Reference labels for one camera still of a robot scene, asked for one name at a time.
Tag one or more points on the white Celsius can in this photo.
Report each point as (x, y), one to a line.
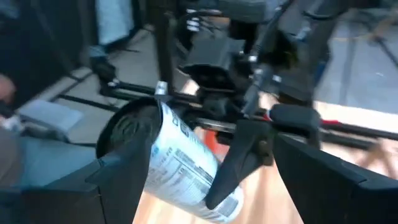
(180, 161)

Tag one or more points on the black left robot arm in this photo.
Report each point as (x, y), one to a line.
(295, 62)

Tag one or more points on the red tag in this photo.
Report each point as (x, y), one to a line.
(329, 122)

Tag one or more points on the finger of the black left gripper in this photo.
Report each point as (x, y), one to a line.
(245, 149)

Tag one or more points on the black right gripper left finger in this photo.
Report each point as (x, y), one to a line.
(77, 199)

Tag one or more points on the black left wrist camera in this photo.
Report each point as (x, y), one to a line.
(211, 59)

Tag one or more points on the black aluminium table frame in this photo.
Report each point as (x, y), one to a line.
(136, 88)

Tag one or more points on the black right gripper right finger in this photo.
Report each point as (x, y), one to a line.
(342, 199)

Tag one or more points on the person's hand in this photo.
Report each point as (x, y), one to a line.
(6, 90)

